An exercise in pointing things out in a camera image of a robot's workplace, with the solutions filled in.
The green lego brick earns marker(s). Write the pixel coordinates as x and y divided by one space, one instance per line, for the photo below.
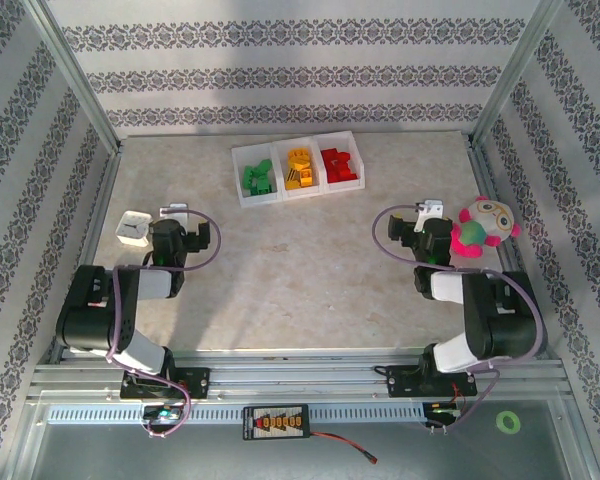
253 191
265 166
250 178
264 186

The long yellow lego brick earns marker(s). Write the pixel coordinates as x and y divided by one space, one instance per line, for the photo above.
307 176
300 157

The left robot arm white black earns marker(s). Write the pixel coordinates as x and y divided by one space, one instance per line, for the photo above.
97 310

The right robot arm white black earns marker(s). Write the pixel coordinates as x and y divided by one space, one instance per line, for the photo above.
500 315

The white square clock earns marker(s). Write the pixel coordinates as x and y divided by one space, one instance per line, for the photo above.
132 227

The pink white plush toy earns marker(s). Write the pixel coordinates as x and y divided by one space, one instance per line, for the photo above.
482 230

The white plastic bin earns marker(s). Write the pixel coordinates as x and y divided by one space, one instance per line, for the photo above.
262 201
345 187
305 192

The small circuit board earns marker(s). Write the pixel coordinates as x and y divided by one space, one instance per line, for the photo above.
445 411
162 414

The black power distribution board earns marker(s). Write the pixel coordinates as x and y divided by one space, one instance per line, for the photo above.
275 422

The aluminium side rail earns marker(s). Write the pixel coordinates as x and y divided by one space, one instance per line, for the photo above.
82 250
482 170

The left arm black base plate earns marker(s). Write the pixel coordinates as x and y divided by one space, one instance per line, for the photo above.
200 382

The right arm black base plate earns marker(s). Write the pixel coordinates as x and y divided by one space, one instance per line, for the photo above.
400 382

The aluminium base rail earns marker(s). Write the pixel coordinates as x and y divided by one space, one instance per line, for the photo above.
290 375

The aluminium frame post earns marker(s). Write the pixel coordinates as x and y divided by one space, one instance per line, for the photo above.
75 75
511 75

